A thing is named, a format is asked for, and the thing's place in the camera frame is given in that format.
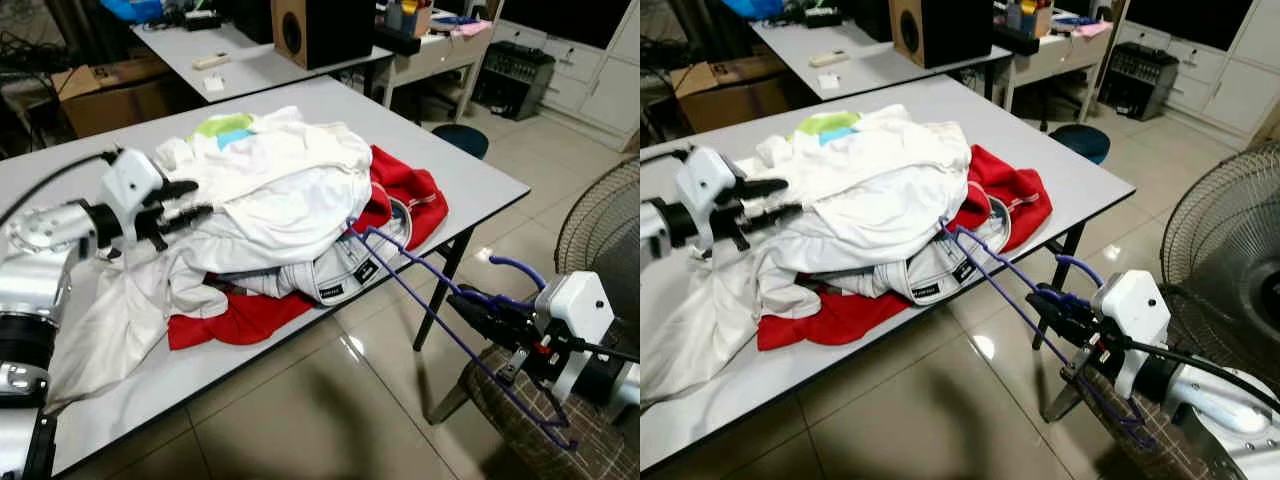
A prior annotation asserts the grey side table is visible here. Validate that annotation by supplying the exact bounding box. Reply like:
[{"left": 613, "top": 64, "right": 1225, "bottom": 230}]
[
  {"left": 130, "top": 18, "right": 396, "bottom": 106},
  {"left": 750, "top": 18, "right": 1013, "bottom": 101}
]

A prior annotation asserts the purple clothes hanger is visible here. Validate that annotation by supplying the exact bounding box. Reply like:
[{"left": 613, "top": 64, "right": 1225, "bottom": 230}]
[
  {"left": 343, "top": 218, "right": 583, "bottom": 453},
  {"left": 938, "top": 220, "right": 1159, "bottom": 451}
]

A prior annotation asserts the white drawer cabinet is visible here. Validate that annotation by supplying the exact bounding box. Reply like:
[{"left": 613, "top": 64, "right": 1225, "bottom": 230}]
[
  {"left": 490, "top": 15, "right": 641, "bottom": 138},
  {"left": 1112, "top": 0, "right": 1280, "bottom": 138}
]

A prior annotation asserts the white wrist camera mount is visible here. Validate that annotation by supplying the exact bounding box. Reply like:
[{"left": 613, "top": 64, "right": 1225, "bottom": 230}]
[
  {"left": 1090, "top": 270, "right": 1173, "bottom": 399},
  {"left": 100, "top": 147, "right": 169, "bottom": 238},
  {"left": 533, "top": 270, "right": 618, "bottom": 403},
  {"left": 675, "top": 146, "right": 746, "bottom": 238}
]

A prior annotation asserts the black audio appliance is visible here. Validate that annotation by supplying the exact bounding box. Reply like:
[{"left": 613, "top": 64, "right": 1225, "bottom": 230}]
[
  {"left": 473, "top": 42, "right": 557, "bottom": 122},
  {"left": 1097, "top": 42, "right": 1181, "bottom": 122}
]

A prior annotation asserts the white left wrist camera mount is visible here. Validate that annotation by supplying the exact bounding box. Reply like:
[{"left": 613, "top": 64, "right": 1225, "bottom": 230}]
[
  {"left": 100, "top": 147, "right": 169, "bottom": 238},
  {"left": 675, "top": 146, "right": 746, "bottom": 238}
]

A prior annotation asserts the wooden black speaker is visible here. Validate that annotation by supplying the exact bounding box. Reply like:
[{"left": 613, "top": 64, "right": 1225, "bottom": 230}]
[
  {"left": 888, "top": 0, "right": 996, "bottom": 69},
  {"left": 270, "top": 0, "right": 378, "bottom": 71}
]

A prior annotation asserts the brown plaid chair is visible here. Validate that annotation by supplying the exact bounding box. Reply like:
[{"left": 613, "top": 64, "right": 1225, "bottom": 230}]
[
  {"left": 1040, "top": 365, "right": 1280, "bottom": 480},
  {"left": 430, "top": 340, "right": 641, "bottom": 480}
]

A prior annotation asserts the cardboard box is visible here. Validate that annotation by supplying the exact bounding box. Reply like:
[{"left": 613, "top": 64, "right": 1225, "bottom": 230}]
[
  {"left": 670, "top": 57, "right": 796, "bottom": 134},
  {"left": 52, "top": 57, "right": 179, "bottom": 139}
]

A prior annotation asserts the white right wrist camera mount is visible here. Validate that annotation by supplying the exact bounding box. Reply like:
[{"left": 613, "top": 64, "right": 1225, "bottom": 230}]
[
  {"left": 1090, "top": 270, "right": 1173, "bottom": 399},
  {"left": 533, "top": 270, "right": 618, "bottom": 403}
]

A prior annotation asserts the black floor fan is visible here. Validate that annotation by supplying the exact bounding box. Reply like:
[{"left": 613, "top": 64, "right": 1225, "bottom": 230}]
[
  {"left": 1160, "top": 138, "right": 1280, "bottom": 391},
  {"left": 555, "top": 158, "right": 641, "bottom": 331}
]

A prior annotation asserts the white grey garment black label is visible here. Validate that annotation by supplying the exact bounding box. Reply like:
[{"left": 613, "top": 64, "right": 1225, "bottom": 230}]
[
  {"left": 205, "top": 195, "right": 413, "bottom": 306},
  {"left": 810, "top": 195, "right": 1013, "bottom": 304}
]

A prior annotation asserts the red garment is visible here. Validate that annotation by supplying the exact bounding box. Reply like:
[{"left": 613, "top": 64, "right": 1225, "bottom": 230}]
[
  {"left": 167, "top": 145, "right": 449, "bottom": 351},
  {"left": 757, "top": 143, "right": 1054, "bottom": 351}
]

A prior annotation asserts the grey folding table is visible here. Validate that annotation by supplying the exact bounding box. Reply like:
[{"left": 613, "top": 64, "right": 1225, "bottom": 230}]
[
  {"left": 640, "top": 75, "right": 1136, "bottom": 471},
  {"left": 0, "top": 75, "right": 531, "bottom": 476}
]

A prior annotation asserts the white shirt green print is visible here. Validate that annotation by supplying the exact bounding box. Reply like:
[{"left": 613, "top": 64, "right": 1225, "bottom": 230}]
[
  {"left": 153, "top": 105, "right": 375, "bottom": 276},
  {"left": 755, "top": 103, "right": 973, "bottom": 273}
]

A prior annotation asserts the blue bag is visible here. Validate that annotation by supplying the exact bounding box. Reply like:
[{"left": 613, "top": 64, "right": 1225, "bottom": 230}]
[
  {"left": 98, "top": 0, "right": 167, "bottom": 23},
  {"left": 720, "top": 0, "right": 789, "bottom": 21}
]

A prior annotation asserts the black television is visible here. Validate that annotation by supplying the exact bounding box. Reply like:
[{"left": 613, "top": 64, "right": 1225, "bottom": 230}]
[
  {"left": 1125, "top": 0, "right": 1257, "bottom": 51},
  {"left": 500, "top": 0, "right": 637, "bottom": 51}
]

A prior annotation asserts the white desk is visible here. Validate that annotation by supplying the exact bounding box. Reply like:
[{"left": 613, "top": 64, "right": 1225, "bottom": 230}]
[
  {"left": 1000, "top": 15, "right": 1116, "bottom": 116},
  {"left": 378, "top": 15, "right": 501, "bottom": 121}
]

